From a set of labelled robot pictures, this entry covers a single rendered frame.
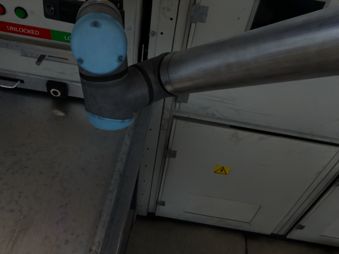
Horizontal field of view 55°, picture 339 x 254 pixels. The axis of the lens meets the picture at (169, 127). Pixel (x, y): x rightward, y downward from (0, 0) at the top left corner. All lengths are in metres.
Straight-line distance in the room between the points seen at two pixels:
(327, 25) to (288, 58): 0.06
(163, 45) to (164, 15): 0.10
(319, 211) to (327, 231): 0.21
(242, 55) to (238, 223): 1.34
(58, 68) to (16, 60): 0.13
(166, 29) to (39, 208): 0.59
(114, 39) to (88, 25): 0.04
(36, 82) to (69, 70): 0.13
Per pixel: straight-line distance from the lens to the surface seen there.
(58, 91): 1.10
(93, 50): 0.55
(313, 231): 1.85
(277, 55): 0.46
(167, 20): 0.96
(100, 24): 0.55
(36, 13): 1.01
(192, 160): 1.33
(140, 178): 1.52
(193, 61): 0.57
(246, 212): 1.67
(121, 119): 0.63
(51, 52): 1.01
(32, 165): 0.99
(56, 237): 0.87
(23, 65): 1.14
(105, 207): 0.89
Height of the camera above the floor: 1.63
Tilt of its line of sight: 47 degrees down
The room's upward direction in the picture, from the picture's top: 10 degrees clockwise
